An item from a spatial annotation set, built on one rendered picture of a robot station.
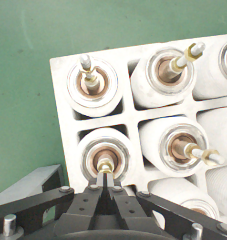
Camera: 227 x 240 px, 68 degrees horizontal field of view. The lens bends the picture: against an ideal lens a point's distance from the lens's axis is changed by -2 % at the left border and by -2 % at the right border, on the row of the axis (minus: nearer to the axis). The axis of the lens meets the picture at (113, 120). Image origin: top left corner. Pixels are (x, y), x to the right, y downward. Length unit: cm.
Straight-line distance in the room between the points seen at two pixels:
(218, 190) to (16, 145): 51
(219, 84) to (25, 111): 48
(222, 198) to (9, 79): 59
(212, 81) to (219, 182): 19
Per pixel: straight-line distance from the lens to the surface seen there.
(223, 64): 32
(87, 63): 17
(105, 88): 26
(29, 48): 60
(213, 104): 39
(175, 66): 25
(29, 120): 55
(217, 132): 33
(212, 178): 40
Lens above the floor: 51
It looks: 87 degrees down
